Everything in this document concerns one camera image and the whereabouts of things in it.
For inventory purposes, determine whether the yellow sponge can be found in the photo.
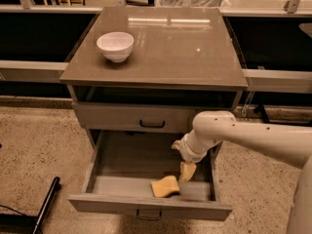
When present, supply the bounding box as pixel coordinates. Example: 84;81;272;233
151;175;179;198

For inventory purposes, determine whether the open grey middle drawer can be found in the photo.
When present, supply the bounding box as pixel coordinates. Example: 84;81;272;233
68;132;232;221

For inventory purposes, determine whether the grey drawer cabinet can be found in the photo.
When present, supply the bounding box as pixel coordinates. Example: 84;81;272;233
60;7;248;143

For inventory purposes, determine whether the closed grey top drawer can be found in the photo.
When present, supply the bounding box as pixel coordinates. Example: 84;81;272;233
71;101;238;137

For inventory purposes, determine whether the black stand leg right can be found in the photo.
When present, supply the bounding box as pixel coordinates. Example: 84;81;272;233
253;103;270;123

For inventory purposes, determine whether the black stand leg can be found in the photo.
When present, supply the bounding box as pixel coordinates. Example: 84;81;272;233
0;176;61;234
253;103;270;123

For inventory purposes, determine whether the white ceramic bowl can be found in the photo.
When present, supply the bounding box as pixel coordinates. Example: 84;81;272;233
97;32;135;62

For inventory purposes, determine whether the grey metal railing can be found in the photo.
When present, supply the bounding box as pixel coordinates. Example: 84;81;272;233
1;7;311;94

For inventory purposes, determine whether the black stand leg left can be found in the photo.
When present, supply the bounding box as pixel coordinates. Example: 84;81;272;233
0;176;61;234

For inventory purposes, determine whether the black top drawer handle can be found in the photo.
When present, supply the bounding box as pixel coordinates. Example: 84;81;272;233
139;120;166;129

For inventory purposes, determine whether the black drawer handle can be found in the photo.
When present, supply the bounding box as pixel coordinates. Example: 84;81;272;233
139;120;166;129
136;210;162;221

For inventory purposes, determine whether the black middle drawer handle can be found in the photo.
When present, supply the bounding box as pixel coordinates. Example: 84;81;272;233
136;210;162;221

